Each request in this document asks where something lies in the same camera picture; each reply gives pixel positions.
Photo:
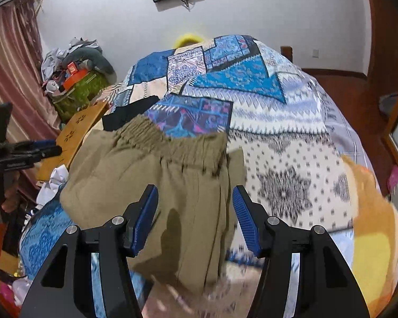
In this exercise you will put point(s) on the blue patchwork blanket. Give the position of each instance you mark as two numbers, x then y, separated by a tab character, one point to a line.
285	139

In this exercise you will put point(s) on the white crumpled cloth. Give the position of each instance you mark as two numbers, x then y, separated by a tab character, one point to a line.
53	185

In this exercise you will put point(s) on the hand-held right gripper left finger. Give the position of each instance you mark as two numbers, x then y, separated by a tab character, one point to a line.
146	220

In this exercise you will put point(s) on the yellow orange pillow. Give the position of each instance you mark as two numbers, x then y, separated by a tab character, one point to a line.
374	238

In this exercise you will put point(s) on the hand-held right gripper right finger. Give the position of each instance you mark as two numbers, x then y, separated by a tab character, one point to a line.
248	223

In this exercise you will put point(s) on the black cloth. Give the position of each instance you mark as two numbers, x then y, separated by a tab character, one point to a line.
129	112

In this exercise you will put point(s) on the pile of grey white clothes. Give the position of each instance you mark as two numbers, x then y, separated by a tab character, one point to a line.
58	54

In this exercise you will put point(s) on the khaki pants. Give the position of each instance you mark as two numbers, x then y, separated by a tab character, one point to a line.
136	175

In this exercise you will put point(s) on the orange box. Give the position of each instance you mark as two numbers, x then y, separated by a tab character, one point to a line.
73	73

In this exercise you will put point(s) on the wooden bed post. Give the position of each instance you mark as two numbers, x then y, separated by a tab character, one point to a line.
286	53

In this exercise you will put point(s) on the red striped curtain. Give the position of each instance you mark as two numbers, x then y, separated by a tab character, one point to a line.
13	73

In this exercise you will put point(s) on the green patterned bag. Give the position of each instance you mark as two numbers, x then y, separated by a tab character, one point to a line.
79	96

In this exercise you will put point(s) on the grey floor basket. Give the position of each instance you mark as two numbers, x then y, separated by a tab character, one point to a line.
388	103

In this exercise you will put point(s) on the bamboo lap table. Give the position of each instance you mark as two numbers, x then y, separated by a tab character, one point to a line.
76	135

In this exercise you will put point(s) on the striped orange bed sheet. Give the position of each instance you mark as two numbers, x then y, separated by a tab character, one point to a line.
114	93

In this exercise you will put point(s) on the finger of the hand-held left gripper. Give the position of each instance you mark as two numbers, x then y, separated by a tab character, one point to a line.
48	151
36	143

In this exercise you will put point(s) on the white wall socket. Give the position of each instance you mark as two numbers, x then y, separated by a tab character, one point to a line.
316	53

